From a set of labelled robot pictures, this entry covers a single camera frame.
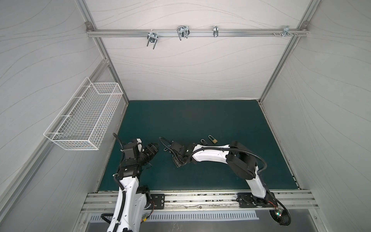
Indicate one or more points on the white wire basket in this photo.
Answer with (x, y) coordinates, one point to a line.
(84, 120)

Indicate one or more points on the white slotted cable duct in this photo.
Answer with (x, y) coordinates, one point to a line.
(203, 216)

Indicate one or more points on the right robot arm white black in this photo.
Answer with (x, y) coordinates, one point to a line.
(244, 163)

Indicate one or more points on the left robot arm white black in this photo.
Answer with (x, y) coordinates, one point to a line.
(134, 202)

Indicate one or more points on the brass padlock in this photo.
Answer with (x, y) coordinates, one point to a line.
(213, 140)

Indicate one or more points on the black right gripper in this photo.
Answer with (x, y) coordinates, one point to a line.
(176, 152)

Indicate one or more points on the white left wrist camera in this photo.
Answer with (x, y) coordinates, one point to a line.
(139, 143)

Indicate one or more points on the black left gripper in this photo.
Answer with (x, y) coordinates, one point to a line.
(151, 151)

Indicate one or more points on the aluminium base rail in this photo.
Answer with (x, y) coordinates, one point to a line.
(105, 201)

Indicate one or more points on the metal hook bracket right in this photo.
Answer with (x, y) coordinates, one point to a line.
(285, 33)

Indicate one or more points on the aluminium wall rail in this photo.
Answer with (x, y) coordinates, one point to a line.
(168, 33)

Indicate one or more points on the metal U hook left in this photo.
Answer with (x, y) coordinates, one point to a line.
(152, 38)

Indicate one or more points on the metal u hook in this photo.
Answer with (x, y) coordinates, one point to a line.
(183, 32)
(152, 38)

